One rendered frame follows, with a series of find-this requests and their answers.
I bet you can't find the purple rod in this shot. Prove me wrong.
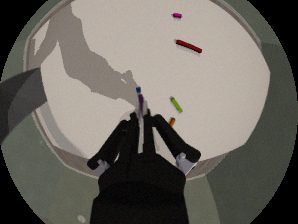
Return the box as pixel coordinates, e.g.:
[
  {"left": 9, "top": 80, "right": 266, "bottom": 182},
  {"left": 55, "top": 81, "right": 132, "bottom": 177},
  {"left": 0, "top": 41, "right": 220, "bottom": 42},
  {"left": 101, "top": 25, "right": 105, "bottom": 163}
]
[{"left": 138, "top": 94, "right": 143, "bottom": 119}]

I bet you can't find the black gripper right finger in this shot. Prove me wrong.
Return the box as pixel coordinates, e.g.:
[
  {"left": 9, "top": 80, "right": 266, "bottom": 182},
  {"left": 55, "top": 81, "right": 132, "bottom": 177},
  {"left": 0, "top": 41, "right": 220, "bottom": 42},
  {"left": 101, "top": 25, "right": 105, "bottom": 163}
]
[{"left": 142, "top": 101, "right": 201, "bottom": 181}]

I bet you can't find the lime green rod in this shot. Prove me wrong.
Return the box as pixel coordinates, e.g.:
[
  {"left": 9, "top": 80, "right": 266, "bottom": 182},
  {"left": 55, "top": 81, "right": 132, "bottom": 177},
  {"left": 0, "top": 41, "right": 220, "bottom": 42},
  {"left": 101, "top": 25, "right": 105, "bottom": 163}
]
[{"left": 170, "top": 97, "right": 183, "bottom": 113}]

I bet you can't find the dark red rod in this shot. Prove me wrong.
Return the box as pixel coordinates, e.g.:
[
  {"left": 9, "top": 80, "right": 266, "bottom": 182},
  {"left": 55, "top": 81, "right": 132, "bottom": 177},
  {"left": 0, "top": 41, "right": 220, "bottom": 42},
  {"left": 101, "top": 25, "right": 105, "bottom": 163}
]
[{"left": 176, "top": 40, "right": 202, "bottom": 53}]

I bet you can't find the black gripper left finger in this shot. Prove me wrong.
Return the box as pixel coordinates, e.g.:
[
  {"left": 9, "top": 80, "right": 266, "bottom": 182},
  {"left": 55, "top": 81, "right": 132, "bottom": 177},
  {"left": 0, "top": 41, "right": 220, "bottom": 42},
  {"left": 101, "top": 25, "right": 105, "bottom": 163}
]
[{"left": 87, "top": 102, "right": 141, "bottom": 181}]

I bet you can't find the orange rod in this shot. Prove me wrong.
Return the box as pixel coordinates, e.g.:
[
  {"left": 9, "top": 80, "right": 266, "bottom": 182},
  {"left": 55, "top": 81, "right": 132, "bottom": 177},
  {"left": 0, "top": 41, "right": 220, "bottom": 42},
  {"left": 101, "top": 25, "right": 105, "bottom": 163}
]
[{"left": 169, "top": 118, "right": 176, "bottom": 127}]

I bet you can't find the short magenta rod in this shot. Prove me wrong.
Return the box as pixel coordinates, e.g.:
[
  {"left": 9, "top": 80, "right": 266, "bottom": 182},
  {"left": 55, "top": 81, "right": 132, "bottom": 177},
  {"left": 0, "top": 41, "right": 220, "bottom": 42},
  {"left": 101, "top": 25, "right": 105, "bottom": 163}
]
[{"left": 173, "top": 13, "right": 182, "bottom": 18}]

